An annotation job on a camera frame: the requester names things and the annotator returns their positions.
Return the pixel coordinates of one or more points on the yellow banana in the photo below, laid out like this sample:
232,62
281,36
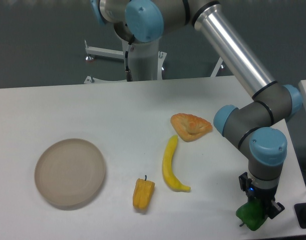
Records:
169,177

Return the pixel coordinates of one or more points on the beige round plate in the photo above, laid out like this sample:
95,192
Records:
70,172

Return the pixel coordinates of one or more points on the golden triangular pastry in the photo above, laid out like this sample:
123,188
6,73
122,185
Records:
190,127

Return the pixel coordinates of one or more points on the green bell pepper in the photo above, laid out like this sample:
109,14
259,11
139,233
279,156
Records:
252,214

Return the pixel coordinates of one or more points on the yellow bell pepper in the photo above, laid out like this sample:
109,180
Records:
142,194

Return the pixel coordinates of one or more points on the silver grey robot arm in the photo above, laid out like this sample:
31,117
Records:
249,128

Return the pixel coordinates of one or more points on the black device at right edge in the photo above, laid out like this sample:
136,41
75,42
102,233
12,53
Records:
300,210

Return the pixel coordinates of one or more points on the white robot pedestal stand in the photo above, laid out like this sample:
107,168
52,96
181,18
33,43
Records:
183,53

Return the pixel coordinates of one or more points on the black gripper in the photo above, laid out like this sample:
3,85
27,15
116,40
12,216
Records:
265,191

